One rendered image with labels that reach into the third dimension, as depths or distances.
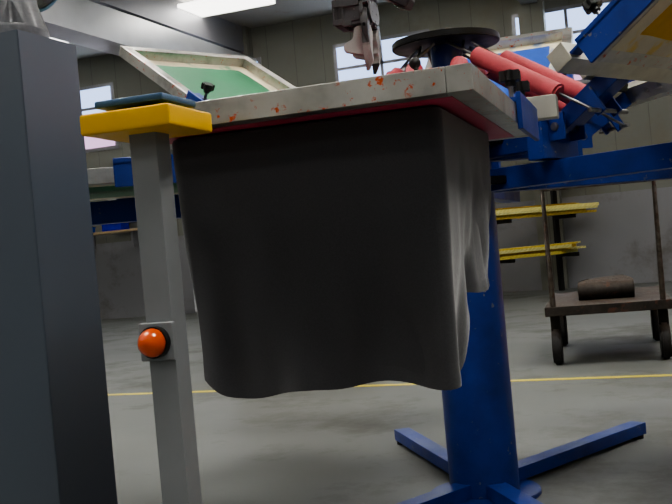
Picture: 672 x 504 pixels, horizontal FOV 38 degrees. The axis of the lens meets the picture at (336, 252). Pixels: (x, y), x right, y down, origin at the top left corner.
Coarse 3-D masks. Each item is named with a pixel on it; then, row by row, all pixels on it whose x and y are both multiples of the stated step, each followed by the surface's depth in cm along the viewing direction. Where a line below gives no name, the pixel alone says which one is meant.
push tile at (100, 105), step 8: (136, 96) 125; (144, 96) 124; (152, 96) 124; (160, 96) 124; (168, 96) 125; (176, 96) 128; (96, 104) 127; (104, 104) 126; (112, 104) 126; (120, 104) 126; (128, 104) 125; (136, 104) 126; (144, 104) 127; (152, 104) 127; (176, 104) 129; (184, 104) 130; (192, 104) 132
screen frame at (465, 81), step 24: (408, 72) 137; (432, 72) 136; (456, 72) 135; (480, 72) 141; (240, 96) 144; (264, 96) 143; (288, 96) 142; (312, 96) 141; (336, 96) 140; (360, 96) 139; (384, 96) 138; (408, 96) 137; (432, 96) 137; (456, 96) 139; (480, 96) 141; (504, 96) 166; (216, 120) 146; (240, 120) 145; (264, 120) 146; (504, 120) 175
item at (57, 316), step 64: (0, 64) 178; (64, 64) 189; (0, 128) 179; (64, 128) 188; (0, 192) 179; (64, 192) 186; (0, 256) 180; (64, 256) 184; (0, 320) 180; (64, 320) 183; (0, 384) 181; (64, 384) 181; (0, 448) 182; (64, 448) 180
